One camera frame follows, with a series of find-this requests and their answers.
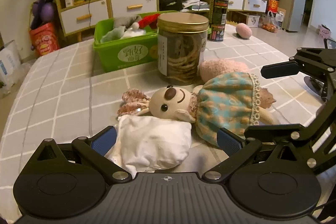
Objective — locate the white paper bag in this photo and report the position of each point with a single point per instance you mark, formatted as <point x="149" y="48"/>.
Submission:
<point x="10" y="63"/>

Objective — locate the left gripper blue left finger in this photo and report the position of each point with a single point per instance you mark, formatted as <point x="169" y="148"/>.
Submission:
<point x="92" y="152"/>

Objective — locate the green plastic bin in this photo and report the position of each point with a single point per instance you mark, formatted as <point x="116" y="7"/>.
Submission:
<point x="124" y="53"/>

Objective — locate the white small pillow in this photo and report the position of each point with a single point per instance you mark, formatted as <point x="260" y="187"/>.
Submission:
<point x="147" y="144"/>

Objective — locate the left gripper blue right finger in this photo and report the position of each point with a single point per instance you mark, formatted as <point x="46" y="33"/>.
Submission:
<point x="239" y="152"/>

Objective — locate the white red plush toy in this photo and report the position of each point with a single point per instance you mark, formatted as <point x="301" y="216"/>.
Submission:
<point x="139" y="28"/>

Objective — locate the black bag in cabinet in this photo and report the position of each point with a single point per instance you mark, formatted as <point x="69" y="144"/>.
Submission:
<point x="170" y="5"/>

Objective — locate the grey checkered tablecloth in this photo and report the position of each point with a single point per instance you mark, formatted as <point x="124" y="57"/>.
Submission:
<point x="66" y="94"/>

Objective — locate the wooden white drawer cabinet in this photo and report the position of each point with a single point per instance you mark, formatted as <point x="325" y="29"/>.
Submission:
<point x="84" y="15"/>

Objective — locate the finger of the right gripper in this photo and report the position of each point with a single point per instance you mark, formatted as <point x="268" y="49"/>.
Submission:
<point x="277" y="132"/>
<point x="277" y="70"/>

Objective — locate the dark cylindrical snack can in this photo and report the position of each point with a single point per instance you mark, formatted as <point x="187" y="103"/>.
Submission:
<point x="217" y="19"/>

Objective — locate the red printed bag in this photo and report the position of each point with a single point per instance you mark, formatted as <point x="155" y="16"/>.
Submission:
<point x="44" y="39"/>

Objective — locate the bunny doll teal dress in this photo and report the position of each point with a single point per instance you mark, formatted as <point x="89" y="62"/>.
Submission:
<point x="233" y="101"/>

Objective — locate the grey plush hedgehog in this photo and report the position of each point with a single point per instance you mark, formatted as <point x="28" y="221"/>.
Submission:
<point x="126" y="21"/>

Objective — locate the gold lid glass jar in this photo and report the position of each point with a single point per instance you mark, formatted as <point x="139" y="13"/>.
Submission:
<point x="181" y="38"/>

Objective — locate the pink knitted ball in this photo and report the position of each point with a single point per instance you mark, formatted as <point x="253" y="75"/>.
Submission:
<point x="243" y="31"/>

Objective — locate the pink fluffy plush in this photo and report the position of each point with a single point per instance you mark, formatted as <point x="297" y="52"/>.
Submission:
<point x="210" y="69"/>

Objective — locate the purple plush toy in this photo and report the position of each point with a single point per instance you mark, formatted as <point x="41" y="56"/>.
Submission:
<point x="43" y="12"/>

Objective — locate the white rabbit hand puppet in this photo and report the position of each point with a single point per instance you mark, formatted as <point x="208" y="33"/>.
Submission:
<point x="115" y="34"/>

